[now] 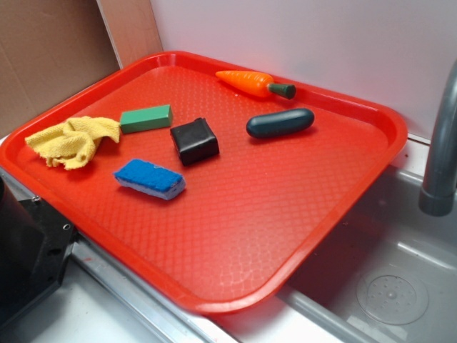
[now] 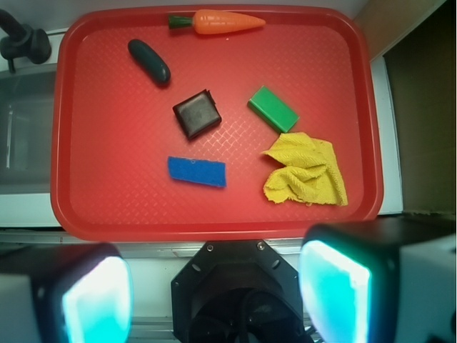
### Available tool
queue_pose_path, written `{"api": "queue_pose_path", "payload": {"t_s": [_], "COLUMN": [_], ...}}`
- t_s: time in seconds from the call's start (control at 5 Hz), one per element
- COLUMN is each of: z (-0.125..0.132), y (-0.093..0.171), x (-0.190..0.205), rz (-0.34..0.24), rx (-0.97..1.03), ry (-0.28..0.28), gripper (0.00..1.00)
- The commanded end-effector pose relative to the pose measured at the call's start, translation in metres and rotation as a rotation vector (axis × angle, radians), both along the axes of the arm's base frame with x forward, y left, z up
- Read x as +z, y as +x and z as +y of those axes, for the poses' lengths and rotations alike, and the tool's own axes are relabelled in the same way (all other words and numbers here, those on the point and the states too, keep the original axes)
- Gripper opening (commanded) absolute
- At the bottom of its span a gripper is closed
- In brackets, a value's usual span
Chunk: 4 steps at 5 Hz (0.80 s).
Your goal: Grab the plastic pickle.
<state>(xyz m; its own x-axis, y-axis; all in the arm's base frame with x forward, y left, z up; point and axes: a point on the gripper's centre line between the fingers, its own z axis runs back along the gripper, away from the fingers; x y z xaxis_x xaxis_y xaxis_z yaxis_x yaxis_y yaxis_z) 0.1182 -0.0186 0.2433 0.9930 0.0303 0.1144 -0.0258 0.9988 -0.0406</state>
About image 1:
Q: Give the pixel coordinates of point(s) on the dark green plastic pickle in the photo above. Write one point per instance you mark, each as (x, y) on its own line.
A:
(280, 123)

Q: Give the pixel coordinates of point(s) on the green wooden block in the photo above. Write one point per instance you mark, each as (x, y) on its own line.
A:
(138, 120)

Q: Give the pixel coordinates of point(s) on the grey faucet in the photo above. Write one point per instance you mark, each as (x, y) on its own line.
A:
(439, 183)

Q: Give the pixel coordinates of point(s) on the yellow cloth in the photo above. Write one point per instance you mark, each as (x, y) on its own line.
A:
(74, 143)

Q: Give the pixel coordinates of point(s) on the brown cardboard panel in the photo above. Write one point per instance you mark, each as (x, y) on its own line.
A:
(51, 50)

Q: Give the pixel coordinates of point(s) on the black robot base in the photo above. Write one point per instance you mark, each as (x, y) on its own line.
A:
(36, 241)

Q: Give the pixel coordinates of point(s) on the grey plastic sink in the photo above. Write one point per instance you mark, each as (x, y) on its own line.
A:
(386, 273)

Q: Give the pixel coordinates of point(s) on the orange plastic carrot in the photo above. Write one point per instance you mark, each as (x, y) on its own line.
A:
(256, 83)

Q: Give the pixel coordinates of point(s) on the red plastic tray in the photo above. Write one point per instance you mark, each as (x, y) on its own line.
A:
(249, 216)

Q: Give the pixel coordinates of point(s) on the blue sponge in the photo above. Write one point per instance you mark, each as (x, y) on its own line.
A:
(151, 179)

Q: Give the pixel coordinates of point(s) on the black rectangular block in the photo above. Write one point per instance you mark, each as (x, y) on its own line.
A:
(195, 141)

